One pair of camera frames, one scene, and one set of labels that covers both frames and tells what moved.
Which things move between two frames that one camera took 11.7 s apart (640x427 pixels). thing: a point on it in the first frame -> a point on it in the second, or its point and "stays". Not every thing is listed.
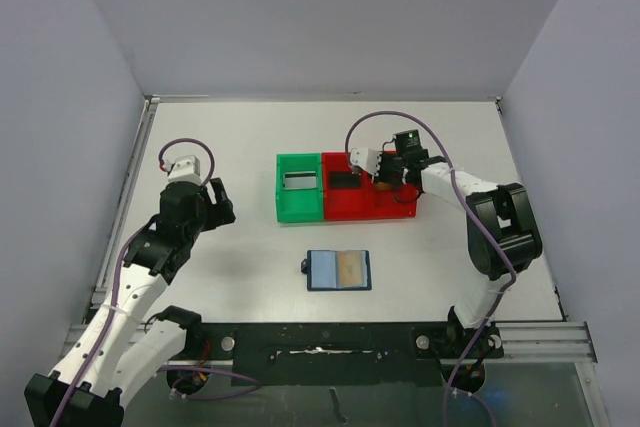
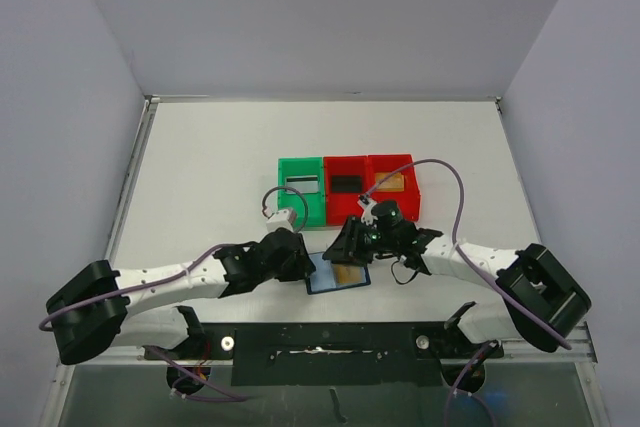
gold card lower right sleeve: x=350 y=268 stays
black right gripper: x=382 y=167 -> x=353 y=238
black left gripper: x=219 y=212 -> x=301 y=267
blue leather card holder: x=337 y=270 stays
